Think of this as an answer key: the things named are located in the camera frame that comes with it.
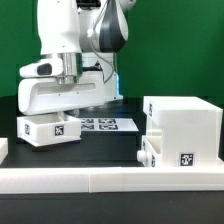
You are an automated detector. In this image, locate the white front drawer box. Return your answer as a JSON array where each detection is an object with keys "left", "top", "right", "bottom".
[{"left": 137, "top": 135, "right": 155, "bottom": 167}]

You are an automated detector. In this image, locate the white drawer box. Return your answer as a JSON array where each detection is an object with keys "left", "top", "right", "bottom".
[
  {"left": 17, "top": 113, "right": 81, "bottom": 147},
  {"left": 137, "top": 135, "right": 155, "bottom": 167}
]

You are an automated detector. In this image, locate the white drawer cabinet frame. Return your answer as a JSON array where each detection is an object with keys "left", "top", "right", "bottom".
[{"left": 143, "top": 96, "right": 223, "bottom": 167}]

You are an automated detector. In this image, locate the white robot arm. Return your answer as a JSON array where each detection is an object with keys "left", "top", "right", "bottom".
[{"left": 18, "top": 0, "right": 136, "bottom": 115}]

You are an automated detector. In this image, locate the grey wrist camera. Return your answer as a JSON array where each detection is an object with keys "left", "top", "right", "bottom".
[{"left": 19, "top": 58, "right": 63, "bottom": 78}]

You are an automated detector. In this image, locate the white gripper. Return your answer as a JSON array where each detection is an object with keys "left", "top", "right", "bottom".
[{"left": 18, "top": 71, "right": 105, "bottom": 115}]

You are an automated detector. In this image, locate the white front fence rail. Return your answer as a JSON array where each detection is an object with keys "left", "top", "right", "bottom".
[{"left": 0, "top": 166, "right": 224, "bottom": 194}]

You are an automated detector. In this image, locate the marker tag sheet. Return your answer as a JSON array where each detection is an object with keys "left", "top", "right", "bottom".
[{"left": 81, "top": 118, "right": 138, "bottom": 132}]

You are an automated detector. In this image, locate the white left fence rail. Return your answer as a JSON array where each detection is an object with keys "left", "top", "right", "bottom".
[{"left": 0, "top": 138, "right": 8, "bottom": 165}]

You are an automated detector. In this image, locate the white fence rail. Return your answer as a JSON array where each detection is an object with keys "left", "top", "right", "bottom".
[
  {"left": 0, "top": 138, "right": 8, "bottom": 165},
  {"left": 0, "top": 166, "right": 224, "bottom": 194}
]

